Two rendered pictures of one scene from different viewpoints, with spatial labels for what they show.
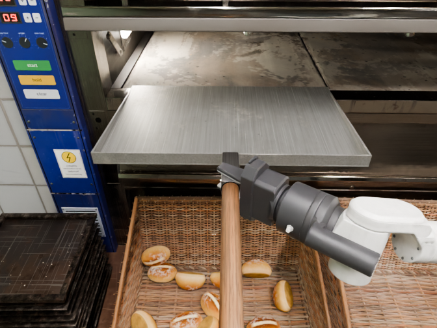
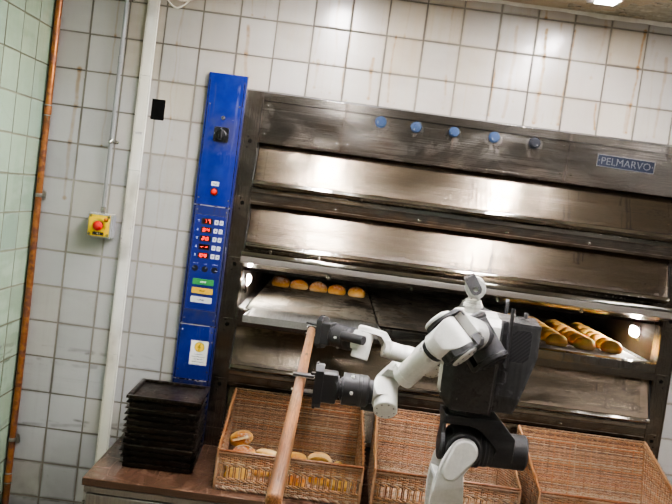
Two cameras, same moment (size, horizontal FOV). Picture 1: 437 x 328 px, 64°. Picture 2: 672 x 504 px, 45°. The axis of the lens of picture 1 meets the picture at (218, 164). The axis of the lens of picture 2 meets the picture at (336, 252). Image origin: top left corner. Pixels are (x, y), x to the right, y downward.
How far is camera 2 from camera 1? 2.62 m
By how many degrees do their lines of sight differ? 33
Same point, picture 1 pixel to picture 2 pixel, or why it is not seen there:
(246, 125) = not seen: hidden behind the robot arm
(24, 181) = (154, 367)
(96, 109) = (228, 316)
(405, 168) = (430, 386)
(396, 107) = (417, 338)
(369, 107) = (400, 336)
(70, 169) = (196, 357)
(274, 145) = not seen: hidden behind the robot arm
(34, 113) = (190, 312)
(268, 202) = (328, 330)
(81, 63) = (229, 286)
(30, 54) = (204, 275)
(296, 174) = not seen: hidden behind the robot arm
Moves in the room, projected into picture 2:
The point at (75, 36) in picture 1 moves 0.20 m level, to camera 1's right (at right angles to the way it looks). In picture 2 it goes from (231, 270) to (278, 276)
